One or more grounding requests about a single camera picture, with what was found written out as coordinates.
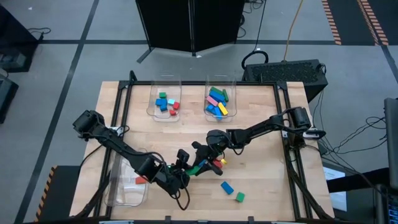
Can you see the long yellow block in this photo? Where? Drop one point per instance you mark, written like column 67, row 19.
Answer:
column 222, row 108

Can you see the light cyan block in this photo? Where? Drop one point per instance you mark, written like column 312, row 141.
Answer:
column 171, row 101

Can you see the long pink block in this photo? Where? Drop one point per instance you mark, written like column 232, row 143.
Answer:
column 212, row 100

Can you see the yellow tape tag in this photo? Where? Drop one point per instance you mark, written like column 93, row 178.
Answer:
column 223, row 161

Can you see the blue half-cylinder block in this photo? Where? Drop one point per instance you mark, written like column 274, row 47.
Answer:
column 159, row 102
column 163, row 107

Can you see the medium blue block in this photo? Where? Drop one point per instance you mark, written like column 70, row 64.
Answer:
column 202, row 163

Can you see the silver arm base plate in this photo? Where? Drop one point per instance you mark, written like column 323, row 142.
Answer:
column 115, row 129
column 315, row 133

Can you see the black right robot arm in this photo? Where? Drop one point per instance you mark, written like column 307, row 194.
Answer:
column 267, row 126

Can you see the black aluminium table frame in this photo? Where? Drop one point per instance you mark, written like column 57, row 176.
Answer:
column 192, row 83

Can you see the red half-cylinder block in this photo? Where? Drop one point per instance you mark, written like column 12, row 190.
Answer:
column 176, row 105
column 173, row 112

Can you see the black equipment box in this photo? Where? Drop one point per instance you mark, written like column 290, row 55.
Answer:
column 6, row 99

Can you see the small green block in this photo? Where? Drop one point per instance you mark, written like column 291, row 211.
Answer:
column 240, row 196
column 162, row 95

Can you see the black electronic device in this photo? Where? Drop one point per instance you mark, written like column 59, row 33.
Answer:
column 387, row 205

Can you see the orange triangular block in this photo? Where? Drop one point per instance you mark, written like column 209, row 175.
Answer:
column 140, row 180

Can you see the black partition panel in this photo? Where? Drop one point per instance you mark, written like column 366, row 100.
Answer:
column 168, row 21
column 217, row 21

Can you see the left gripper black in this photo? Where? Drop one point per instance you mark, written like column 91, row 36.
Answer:
column 174, row 180

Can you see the black mat orange-striped edge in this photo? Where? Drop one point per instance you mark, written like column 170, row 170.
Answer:
column 348, row 21
column 390, row 15

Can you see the blue wedge block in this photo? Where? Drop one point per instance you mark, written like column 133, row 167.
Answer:
column 227, row 188

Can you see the black perforated control box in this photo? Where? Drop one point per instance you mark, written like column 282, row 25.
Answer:
column 286, row 73

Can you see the long blue block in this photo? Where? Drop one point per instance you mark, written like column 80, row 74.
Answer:
column 210, row 108
column 218, row 113
column 217, row 96

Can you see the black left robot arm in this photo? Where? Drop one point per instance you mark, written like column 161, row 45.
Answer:
column 124, row 149

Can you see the clear plastic bin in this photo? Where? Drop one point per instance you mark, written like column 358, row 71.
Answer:
column 231, row 116
column 154, row 115
column 124, row 193

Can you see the long green block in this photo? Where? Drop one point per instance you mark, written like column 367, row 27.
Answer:
column 225, row 95
column 216, row 90

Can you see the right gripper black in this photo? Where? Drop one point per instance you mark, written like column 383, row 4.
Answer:
column 206, row 152

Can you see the black mat yellow-striped edge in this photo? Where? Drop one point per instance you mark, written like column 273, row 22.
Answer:
column 62, row 193

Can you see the white paper sheet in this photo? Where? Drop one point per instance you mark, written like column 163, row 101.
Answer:
column 332, row 174

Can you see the black desk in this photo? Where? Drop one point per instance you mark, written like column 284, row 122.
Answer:
column 15, row 37

